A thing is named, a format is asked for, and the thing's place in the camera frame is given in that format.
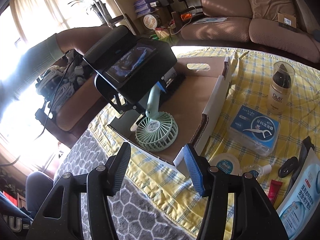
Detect black cable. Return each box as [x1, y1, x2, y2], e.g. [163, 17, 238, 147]
[37, 52, 83, 140]

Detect small clear bottle white cap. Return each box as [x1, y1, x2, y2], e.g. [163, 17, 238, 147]
[240, 164, 272, 180]

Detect person's grey trouser leg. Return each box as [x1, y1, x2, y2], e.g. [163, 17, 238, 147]
[25, 171, 55, 218]

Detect yellow plaid cloth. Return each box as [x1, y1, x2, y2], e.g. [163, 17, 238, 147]
[89, 46, 320, 239]

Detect black pouch under sachet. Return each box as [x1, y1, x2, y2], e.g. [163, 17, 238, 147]
[287, 135, 316, 200]

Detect red tube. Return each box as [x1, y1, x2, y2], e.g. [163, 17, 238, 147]
[266, 180, 283, 204]

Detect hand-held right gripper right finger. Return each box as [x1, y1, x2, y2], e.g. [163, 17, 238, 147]
[183, 144, 283, 240]

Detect grey patterned table cover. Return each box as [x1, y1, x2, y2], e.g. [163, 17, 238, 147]
[54, 130, 200, 240]

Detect round white dental floss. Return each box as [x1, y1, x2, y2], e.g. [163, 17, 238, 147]
[209, 152, 242, 178]

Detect round biscuit tin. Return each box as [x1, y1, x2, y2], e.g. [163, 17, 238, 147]
[143, 14, 162, 29]

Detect person's left forearm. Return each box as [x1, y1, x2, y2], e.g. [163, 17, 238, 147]
[0, 26, 110, 85]

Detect blue floss pick box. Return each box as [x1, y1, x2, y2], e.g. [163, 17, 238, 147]
[227, 104, 280, 157]

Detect black hairbrush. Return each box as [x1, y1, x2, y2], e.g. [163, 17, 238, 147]
[156, 67, 187, 99]

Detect cardboard box tray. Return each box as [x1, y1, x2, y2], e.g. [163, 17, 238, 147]
[107, 55, 232, 180]

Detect small black round case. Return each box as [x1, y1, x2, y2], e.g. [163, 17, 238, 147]
[278, 156, 299, 178]

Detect pile of clothes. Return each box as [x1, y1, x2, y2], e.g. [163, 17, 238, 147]
[36, 50, 93, 110]

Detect green handheld fan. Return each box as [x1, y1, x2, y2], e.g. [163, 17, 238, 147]
[130, 84, 179, 152]

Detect cream curtain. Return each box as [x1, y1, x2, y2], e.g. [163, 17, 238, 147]
[10, 0, 123, 38]

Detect cream lotion pump bottle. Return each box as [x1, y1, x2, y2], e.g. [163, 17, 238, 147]
[266, 61, 296, 115]

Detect stack of purple tissue packs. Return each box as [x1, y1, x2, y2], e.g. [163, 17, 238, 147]
[134, 0, 160, 14]

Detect face mask packet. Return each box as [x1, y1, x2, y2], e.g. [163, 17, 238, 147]
[276, 147, 320, 240]

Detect small cardboard box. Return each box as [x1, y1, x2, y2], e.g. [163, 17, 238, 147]
[277, 12, 298, 29]

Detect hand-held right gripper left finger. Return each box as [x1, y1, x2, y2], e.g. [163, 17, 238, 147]
[31, 142, 132, 240]

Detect brown sofa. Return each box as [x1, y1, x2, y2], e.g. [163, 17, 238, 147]
[180, 0, 320, 64]

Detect brown upholstered chair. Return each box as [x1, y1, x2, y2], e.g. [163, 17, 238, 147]
[56, 76, 110, 140]

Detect green packets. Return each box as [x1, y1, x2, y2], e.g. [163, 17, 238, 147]
[150, 29, 170, 40]

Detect blue white paper sheet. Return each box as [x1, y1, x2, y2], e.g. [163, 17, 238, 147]
[192, 17, 228, 25]

